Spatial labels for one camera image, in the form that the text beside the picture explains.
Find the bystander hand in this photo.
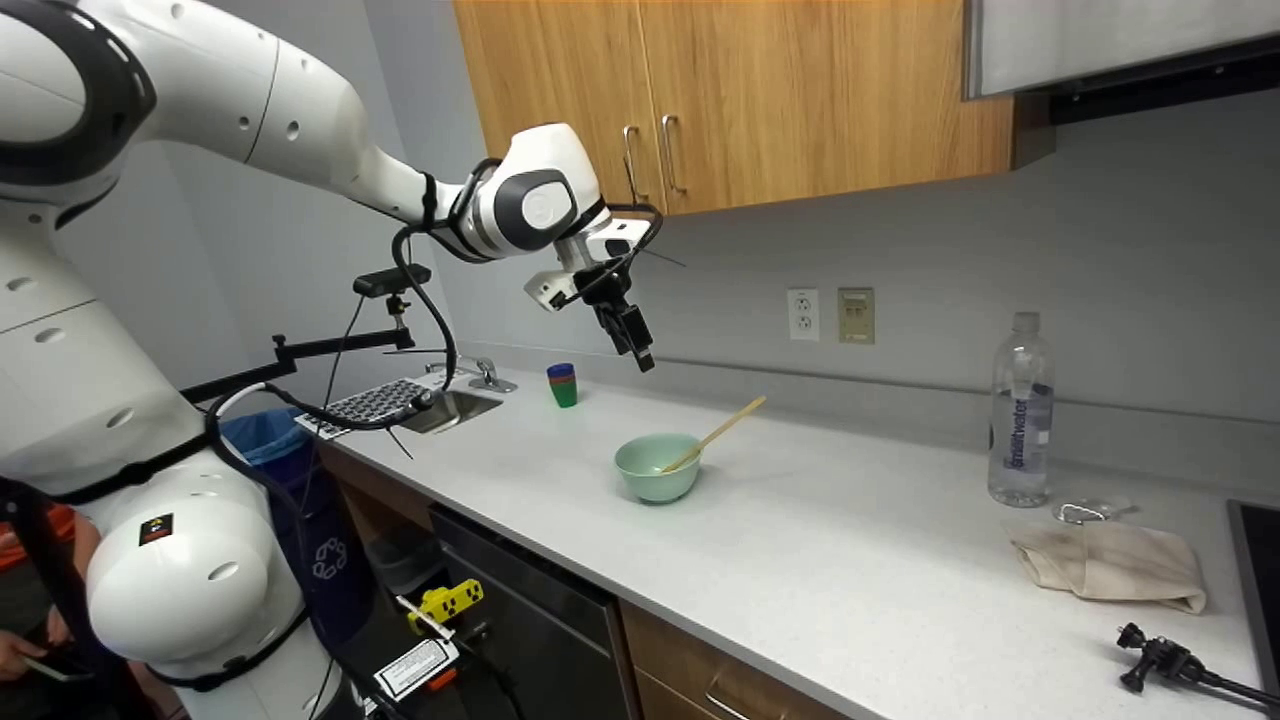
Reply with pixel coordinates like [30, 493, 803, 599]
[0, 626, 65, 686]

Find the white wall power outlet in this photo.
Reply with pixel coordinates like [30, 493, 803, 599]
[784, 286, 824, 346]

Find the black external camera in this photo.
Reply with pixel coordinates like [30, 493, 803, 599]
[351, 260, 434, 299]

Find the metal faucet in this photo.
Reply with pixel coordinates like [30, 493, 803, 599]
[424, 351, 518, 398]

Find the wooden drawer front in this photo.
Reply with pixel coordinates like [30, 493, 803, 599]
[615, 599, 857, 720]

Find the steel sink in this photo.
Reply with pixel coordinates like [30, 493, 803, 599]
[390, 385, 507, 441]

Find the wooden spoon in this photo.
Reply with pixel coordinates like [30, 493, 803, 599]
[660, 392, 771, 481]

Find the mint green bowl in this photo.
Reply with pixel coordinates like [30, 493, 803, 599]
[613, 433, 708, 510]

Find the grid drying mat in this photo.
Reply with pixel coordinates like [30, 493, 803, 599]
[293, 377, 444, 446]

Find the wooden wall cabinet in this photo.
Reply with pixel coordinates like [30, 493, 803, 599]
[451, 0, 1056, 219]

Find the metal key ring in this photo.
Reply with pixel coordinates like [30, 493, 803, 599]
[1056, 498, 1144, 528]

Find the yellow hand tool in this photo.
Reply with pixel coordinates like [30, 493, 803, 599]
[399, 577, 493, 642]

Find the black dishwasher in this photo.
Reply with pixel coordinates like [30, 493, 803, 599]
[427, 500, 633, 720]

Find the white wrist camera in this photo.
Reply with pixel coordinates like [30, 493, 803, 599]
[523, 260, 585, 318]

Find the metal cabinet handle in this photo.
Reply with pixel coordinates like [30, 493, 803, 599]
[615, 119, 647, 208]
[656, 108, 690, 202]

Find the beige wall switch plate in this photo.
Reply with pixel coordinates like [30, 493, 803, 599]
[834, 286, 878, 350]

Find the white and red device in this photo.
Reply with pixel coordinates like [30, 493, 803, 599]
[368, 638, 464, 704]

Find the beige cloth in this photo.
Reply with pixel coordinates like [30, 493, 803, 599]
[1008, 516, 1211, 615]

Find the wooden base cabinet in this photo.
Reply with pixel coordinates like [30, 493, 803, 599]
[317, 446, 451, 598]

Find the black stove top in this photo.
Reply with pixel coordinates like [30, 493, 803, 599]
[1225, 498, 1280, 696]

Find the wooden cabinet door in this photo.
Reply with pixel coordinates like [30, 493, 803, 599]
[637, 0, 1020, 219]
[451, 0, 647, 219]

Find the clear plastic water bottle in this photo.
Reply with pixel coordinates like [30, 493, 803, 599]
[988, 310, 1058, 512]

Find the person in orange shirt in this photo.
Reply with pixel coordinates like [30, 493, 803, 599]
[0, 476, 150, 720]

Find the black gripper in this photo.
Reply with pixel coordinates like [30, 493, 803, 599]
[570, 260, 660, 377]

